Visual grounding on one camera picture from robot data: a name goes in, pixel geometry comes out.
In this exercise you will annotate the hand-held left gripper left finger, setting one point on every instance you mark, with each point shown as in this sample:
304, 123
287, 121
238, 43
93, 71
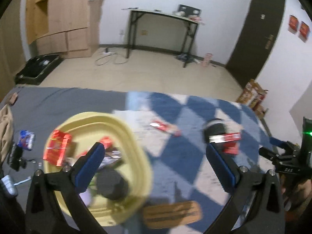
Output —
90, 165

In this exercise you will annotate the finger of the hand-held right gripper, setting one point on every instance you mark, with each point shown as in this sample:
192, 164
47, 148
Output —
276, 141
268, 154

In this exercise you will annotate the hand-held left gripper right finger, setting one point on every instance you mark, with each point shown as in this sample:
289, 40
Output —
220, 168

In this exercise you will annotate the red cigarette box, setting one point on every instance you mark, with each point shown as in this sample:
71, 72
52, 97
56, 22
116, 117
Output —
231, 148
106, 141

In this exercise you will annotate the red and white cigarette carton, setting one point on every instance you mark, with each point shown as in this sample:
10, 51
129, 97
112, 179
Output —
229, 137

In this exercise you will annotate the black foam cylinder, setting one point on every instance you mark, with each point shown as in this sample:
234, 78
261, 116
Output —
215, 129
112, 184

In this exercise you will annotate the yellow plastic basin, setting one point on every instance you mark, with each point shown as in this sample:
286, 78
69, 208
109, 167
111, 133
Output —
136, 151

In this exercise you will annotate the purple plush pad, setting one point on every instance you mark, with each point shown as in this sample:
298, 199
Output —
86, 197

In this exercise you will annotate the blue checkered blanket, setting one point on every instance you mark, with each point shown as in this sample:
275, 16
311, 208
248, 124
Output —
190, 156

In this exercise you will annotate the shiny red packet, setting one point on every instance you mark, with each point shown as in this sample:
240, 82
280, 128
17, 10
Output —
57, 148

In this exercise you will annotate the cardboard boxes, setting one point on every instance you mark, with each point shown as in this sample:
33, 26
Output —
252, 97

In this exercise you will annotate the blue snack packet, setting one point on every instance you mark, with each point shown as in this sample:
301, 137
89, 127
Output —
27, 139

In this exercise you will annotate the red snack packet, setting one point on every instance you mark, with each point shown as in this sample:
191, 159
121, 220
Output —
165, 127

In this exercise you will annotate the black roll bag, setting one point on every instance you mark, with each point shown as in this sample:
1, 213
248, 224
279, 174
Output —
15, 154

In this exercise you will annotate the beige garment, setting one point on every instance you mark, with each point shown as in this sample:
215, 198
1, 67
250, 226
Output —
6, 126

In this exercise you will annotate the dark door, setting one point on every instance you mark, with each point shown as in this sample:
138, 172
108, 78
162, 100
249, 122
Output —
258, 41

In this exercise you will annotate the small brown box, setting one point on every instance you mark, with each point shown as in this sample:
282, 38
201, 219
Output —
13, 98

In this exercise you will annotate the red and white floor box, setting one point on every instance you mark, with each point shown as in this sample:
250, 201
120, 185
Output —
207, 59

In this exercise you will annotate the black tray on floor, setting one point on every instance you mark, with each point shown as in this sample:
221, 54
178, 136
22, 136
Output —
36, 65

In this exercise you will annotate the black folding table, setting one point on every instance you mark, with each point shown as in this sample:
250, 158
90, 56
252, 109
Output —
132, 29

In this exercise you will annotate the red item on table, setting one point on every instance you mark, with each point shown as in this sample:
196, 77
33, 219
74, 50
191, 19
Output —
196, 18

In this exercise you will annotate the wooden wardrobe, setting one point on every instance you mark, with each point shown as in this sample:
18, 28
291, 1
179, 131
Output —
68, 17

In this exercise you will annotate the black box on table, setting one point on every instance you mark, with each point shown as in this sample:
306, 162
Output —
189, 9

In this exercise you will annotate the red wall poster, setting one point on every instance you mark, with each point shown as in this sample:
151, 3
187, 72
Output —
293, 24
304, 31

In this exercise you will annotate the yellow wall socket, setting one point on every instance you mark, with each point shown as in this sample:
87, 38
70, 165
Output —
145, 33

